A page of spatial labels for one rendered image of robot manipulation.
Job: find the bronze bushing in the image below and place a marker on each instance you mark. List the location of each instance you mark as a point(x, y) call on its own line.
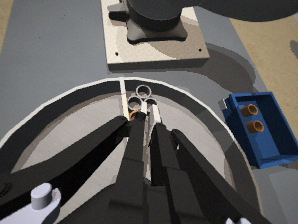
point(251, 126)
point(245, 111)
point(132, 114)

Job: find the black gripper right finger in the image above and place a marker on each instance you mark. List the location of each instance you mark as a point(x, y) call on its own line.
point(181, 169)

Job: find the grey metal bushing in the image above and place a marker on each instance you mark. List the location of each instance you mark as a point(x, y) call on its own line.
point(131, 99)
point(143, 88)
point(151, 101)

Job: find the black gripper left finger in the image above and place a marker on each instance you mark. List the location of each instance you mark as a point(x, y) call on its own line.
point(34, 195)

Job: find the blue open tray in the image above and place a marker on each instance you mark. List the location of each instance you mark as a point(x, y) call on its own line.
point(276, 144)

